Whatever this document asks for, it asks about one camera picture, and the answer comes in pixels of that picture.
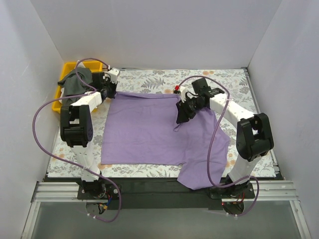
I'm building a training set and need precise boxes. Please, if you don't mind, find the floral table mat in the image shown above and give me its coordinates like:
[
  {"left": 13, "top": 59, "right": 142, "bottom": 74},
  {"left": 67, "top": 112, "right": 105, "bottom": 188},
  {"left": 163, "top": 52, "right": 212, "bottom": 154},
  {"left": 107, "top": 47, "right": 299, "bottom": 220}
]
[{"left": 46, "top": 69, "right": 277, "bottom": 179}]

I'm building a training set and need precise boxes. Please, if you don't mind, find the purple t-shirt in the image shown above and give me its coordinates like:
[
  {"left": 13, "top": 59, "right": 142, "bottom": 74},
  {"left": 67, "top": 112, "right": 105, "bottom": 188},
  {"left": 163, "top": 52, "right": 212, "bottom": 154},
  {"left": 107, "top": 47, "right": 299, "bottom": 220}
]
[{"left": 101, "top": 92, "right": 230, "bottom": 190}]

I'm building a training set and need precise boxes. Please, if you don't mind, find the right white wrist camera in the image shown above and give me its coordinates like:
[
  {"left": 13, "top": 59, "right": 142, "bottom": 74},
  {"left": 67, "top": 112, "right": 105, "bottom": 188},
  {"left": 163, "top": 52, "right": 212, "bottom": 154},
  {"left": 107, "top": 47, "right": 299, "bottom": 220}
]
[{"left": 173, "top": 85, "right": 190, "bottom": 103}]

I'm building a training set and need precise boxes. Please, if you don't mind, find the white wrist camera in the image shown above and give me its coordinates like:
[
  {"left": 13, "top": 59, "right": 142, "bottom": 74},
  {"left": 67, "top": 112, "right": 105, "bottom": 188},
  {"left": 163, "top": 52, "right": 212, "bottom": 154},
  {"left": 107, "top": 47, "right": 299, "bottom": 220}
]
[
  {"left": 106, "top": 68, "right": 120, "bottom": 84},
  {"left": 173, "top": 85, "right": 190, "bottom": 103}
]

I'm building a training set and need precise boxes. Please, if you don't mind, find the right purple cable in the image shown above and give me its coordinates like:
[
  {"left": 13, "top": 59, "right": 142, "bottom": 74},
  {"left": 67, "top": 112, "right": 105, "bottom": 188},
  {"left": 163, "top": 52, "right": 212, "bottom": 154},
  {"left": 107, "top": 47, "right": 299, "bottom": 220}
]
[{"left": 177, "top": 75, "right": 260, "bottom": 218}]

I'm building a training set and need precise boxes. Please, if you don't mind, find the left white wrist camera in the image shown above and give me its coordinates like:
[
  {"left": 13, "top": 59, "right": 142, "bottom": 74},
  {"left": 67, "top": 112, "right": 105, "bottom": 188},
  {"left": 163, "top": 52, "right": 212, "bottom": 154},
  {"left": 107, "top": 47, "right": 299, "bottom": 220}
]
[{"left": 106, "top": 68, "right": 120, "bottom": 84}]

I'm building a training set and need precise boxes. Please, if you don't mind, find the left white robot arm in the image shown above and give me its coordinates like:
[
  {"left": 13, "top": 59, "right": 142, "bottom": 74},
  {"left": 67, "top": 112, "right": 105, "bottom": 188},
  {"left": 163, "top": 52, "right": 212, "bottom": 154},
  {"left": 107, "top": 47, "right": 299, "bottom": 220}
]
[{"left": 60, "top": 68, "right": 120, "bottom": 183}]

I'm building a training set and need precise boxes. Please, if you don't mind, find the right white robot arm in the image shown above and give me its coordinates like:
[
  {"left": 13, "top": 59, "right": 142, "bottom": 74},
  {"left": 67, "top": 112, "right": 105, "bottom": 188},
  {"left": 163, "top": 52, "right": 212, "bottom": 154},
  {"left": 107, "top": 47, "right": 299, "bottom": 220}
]
[{"left": 174, "top": 75, "right": 274, "bottom": 198}]

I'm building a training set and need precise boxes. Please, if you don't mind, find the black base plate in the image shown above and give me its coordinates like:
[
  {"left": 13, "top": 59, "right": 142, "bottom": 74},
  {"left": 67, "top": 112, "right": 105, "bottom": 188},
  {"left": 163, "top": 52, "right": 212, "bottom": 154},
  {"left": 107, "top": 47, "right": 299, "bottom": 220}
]
[{"left": 77, "top": 178, "right": 255, "bottom": 210}]

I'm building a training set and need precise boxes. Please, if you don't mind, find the dark grey t-shirt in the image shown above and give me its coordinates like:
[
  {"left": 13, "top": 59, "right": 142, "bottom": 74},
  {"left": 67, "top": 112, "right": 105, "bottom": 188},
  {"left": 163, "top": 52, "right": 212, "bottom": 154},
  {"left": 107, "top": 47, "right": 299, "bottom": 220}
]
[{"left": 58, "top": 67, "right": 93, "bottom": 97}]

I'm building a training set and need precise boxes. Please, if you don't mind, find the aluminium frame rail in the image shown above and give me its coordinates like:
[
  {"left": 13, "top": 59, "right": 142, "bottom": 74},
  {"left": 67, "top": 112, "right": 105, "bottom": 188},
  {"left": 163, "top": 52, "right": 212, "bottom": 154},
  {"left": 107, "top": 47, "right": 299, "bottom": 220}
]
[{"left": 21, "top": 182, "right": 79, "bottom": 239}]

